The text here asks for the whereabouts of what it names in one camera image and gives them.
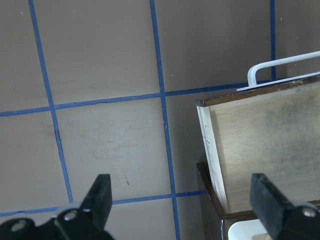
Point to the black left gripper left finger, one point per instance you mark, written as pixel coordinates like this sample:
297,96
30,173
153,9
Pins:
84,222

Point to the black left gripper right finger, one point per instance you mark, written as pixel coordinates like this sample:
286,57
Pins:
283,219

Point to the wooden drawer with white handle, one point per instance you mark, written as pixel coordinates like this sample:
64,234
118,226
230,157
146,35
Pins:
271,128

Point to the white plastic bin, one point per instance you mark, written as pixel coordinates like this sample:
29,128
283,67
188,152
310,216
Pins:
248,230

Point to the dark brown wooden cabinet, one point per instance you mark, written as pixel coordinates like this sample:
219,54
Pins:
216,221

